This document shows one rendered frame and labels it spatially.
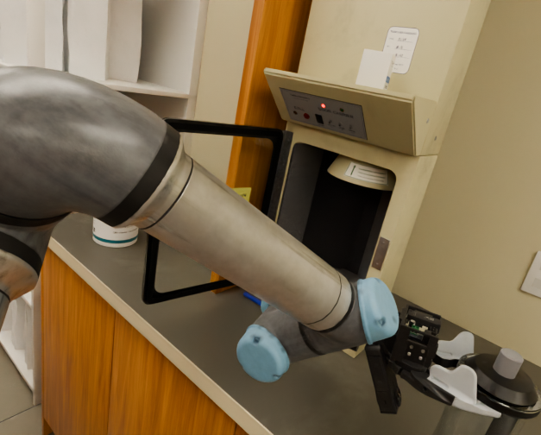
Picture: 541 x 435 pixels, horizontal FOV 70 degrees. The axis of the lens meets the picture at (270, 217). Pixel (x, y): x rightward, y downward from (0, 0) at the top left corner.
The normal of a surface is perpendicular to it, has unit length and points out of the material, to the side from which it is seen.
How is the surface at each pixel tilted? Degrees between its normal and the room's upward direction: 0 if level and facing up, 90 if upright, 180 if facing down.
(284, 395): 0
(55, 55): 97
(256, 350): 95
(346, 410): 0
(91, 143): 69
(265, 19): 90
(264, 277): 99
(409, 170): 90
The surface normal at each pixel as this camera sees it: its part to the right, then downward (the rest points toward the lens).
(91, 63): 0.16, 0.52
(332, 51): -0.64, 0.14
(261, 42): 0.75, 0.36
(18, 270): 0.75, 0.52
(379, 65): -0.39, 0.24
